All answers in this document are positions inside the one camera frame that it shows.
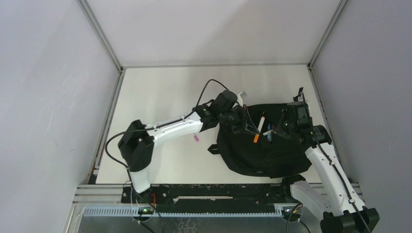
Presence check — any black student backpack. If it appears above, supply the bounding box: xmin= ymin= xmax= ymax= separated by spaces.
xmin=207 ymin=88 xmax=312 ymax=179

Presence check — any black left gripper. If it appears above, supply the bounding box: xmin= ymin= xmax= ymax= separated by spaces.
xmin=218 ymin=104 xmax=258 ymax=135

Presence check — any black front mounting rail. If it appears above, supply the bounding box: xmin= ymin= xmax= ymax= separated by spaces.
xmin=120 ymin=183 xmax=292 ymax=213

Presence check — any orange capped white marker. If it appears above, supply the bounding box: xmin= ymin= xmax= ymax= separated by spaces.
xmin=253 ymin=116 xmax=266 ymax=143

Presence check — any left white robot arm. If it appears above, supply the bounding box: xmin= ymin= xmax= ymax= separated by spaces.
xmin=118 ymin=104 xmax=247 ymax=202

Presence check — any aluminium cell frame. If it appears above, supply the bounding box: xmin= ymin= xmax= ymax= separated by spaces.
xmin=63 ymin=0 xmax=376 ymax=233

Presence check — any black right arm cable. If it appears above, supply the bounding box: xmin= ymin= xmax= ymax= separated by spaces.
xmin=286 ymin=91 xmax=372 ymax=233

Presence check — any white slotted cable duct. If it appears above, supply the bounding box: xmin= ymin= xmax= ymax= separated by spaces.
xmin=83 ymin=206 xmax=283 ymax=217

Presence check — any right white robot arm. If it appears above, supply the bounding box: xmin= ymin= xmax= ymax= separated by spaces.
xmin=275 ymin=112 xmax=380 ymax=233

